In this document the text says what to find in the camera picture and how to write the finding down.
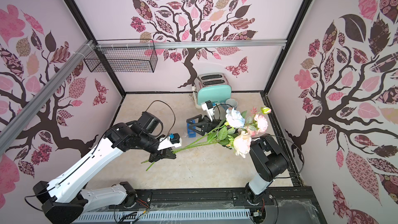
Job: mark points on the blue floral mug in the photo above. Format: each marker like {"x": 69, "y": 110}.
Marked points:
{"x": 231, "y": 103}

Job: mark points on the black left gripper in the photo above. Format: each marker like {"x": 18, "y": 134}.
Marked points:
{"x": 161, "y": 154}

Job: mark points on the mint green toaster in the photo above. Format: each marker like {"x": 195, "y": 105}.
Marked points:
{"x": 212, "y": 87}

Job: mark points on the aluminium frame rail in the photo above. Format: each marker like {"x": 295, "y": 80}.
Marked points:
{"x": 12, "y": 130}

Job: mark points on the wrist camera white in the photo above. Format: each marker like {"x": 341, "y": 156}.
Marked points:
{"x": 173, "y": 140}
{"x": 209, "y": 109}

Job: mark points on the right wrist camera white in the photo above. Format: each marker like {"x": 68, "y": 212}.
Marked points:
{"x": 209, "y": 109}

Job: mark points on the black wire basket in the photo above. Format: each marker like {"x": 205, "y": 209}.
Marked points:
{"x": 132, "y": 56}

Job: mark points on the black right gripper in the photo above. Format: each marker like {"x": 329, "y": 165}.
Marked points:
{"x": 204, "y": 123}

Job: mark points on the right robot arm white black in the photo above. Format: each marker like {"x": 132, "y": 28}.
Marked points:
{"x": 269, "y": 160}

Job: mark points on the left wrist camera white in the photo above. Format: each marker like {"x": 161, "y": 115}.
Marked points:
{"x": 173, "y": 140}

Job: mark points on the white slotted cable duct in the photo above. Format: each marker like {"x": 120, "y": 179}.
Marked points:
{"x": 164, "y": 217}

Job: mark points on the artificial flower bouquet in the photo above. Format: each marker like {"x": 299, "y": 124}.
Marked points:
{"x": 236, "y": 132}

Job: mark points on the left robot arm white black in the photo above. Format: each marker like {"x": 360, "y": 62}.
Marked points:
{"x": 64, "y": 198}

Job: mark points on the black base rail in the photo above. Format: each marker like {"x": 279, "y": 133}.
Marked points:
{"x": 281, "y": 205}

